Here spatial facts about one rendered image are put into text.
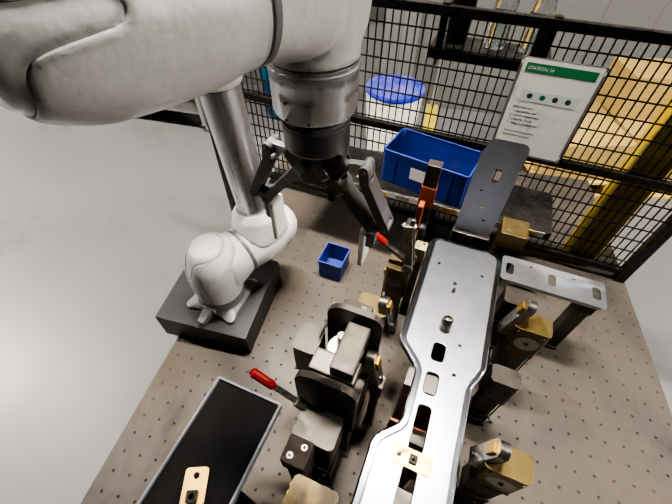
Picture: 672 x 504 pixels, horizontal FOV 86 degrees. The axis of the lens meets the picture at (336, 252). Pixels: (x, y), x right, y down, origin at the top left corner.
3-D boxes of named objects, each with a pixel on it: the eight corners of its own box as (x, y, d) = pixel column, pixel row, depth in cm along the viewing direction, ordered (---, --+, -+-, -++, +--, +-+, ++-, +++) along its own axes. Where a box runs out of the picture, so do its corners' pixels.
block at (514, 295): (510, 359, 123) (547, 315, 102) (474, 346, 126) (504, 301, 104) (511, 341, 127) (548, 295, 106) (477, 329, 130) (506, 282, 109)
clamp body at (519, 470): (488, 516, 94) (549, 497, 68) (443, 495, 97) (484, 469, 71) (491, 488, 98) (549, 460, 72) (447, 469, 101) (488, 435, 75)
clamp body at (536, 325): (511, 395, 115) (565, 344, 89) (473, 381, 118) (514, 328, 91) (513, 376, 119) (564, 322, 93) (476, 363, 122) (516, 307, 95)
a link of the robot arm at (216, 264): (185, 285, 120) (162, 244, 103) (230, 254, 128) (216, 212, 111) (213, 316, 114) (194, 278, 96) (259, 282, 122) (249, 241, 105)
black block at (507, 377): (492, 431, 108) (533, 396, 86) (458, 418, 110) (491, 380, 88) (494, 414, 111) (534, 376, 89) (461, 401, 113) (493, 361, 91)
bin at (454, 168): (458, 208, 123) (469, 178, 113) (379, 179, 134) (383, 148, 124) (473, 183, 132) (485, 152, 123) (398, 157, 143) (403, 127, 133)
